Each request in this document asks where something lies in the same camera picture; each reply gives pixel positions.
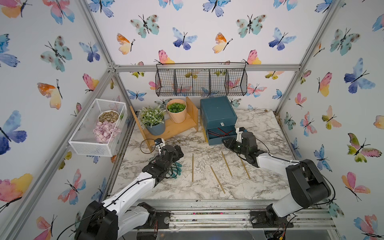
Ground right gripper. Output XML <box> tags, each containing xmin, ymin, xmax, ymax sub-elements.
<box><xmin>221</xmin><ymin>136</ymin><xmax>249</xmax><ymax>157</ymax></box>

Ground teal top drawer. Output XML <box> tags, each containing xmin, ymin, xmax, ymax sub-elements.
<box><xmin>204</xmin><ymin>118</ymin><xmax>237</xmax><ymax>129</ymax></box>

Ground teal drawer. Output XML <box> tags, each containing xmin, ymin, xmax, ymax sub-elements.
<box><xmin>204</xmin><ymin>118</ymin><xmax>237</xmax><ymax>129</ymax></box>
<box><xmin>206</xmin><ymin>126</ymin><xmax>237</xmax><ymax>146</ymax></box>

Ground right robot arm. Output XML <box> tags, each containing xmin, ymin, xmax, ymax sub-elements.
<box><xmin>222</xmin><ymin>137</ymin><xmax>332</xmax><ymax>222</ymax></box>

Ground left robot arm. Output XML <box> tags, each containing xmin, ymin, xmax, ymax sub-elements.
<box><xmin>75</xmin><ymin>144</ymin><xmax>184</xmax><ymax>240</ymax></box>

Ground teal drawer cabinet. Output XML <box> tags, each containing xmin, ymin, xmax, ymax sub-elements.
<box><xmin>200</xmin><ymin>96</ymin><xmax>237</xmax><ymax>130</ymax></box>

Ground wooden shelf stand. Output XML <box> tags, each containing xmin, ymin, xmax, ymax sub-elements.
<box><xmin>130</xmin><ymin>97</ymin><xmax>199</xmax><ymax>151</ymax></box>

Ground blue pot white-flowered plant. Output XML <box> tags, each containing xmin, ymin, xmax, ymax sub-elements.
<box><xmin>139</xmin><ymin>107</ymin><xmax>166</xmax><ymax>136</ymax></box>

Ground peach pot green plant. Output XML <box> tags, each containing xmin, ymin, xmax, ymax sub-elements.
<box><xmin>166</xmin><ymin>99</ymin><xmax>187</xmax><ymax>124</ymax></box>

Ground bowl of pebbles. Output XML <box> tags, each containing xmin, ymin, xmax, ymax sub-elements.
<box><xmin>98</xmin><ymin>110</ymin><xmax>120</xmax><ymax>124</ymax></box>

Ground pink artificial flowers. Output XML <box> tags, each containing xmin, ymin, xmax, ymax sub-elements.
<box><xmin>93</xmin><ymin>122</ymin><xmax>122</xmax><ymax>144</ymax></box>

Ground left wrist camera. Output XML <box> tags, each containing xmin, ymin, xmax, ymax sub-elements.
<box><xmin>155</xmin><ymin>138</ymin><xmax>166</xmax><ymax>154</ymax></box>

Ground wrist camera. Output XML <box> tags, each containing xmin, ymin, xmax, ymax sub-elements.
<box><xmin>236</xmin><ymin>127</ymin><xmax>247</xmax><ymax>143</ymax></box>
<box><xmin>155</xmin><ymin>138</ymin><xmax>166</xmax><ymax>154</ymax></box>

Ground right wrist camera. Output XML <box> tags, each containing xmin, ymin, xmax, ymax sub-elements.
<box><xmin>236</xmin><ymin>127</ymin><xmax>247</xmax><ymax>143</ymax></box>

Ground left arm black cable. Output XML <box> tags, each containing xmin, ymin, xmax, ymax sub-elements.
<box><xmin>140</xmin><ymin>138</ymin><xmax>157</xmax><ymax>155</ymax></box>

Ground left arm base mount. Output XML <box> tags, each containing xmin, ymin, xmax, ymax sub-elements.
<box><xmin>136</xmin><ymin>202</ymin><xmax>171</xmax><ymax>230</ymax></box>

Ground white mesh wall basket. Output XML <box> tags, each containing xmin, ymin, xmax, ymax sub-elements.
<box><xmin>69</xmin><ymin>99</ymin><xmax>127</xmax><ymax>157</ymax></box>

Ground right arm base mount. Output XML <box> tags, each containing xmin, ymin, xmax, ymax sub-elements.
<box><xmin>250</xmin><ymin>210</ymin><xmax>294</xmax><ymax>229</ymax></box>

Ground black wire wall basket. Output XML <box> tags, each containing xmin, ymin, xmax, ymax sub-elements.
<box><xmin>155</xmin><ymin>63</ymin><xmax>248</xmax><ymax>98</ymax></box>

